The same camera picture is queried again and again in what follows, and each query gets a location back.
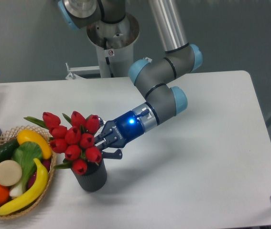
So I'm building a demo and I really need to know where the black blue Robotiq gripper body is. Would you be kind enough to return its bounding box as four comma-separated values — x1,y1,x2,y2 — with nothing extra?
94,111,144,150

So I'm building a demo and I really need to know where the red tulip bouquet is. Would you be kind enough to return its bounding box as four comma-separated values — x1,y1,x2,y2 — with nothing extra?
25,111,102,175

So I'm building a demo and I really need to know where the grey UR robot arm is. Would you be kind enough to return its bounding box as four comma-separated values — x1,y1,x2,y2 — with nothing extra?
58,0,203,159

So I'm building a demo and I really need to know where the dark grey ribbed vase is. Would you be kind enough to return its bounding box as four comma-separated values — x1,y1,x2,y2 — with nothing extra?
73,159,107,192

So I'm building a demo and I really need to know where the purple red vegetable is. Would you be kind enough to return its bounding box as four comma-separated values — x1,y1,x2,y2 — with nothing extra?
27,159,51,189

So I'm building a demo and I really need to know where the yellow banana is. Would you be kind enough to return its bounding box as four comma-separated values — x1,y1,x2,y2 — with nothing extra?
0,158,48,216

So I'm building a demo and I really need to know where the green bok choy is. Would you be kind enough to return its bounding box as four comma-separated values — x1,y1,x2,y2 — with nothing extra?
10,142,43,198

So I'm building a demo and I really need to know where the woven wicker basket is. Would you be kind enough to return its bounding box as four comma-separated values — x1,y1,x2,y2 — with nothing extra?
0,125,57,220

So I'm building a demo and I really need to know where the green cucumber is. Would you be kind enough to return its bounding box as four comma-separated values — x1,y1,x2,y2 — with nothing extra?
0,139,20,162

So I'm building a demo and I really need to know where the beige round slice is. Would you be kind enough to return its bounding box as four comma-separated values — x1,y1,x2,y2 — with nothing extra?
0,160,22,187

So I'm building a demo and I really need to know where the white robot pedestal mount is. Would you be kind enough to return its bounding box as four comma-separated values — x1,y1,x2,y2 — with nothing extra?
66,13,140,80

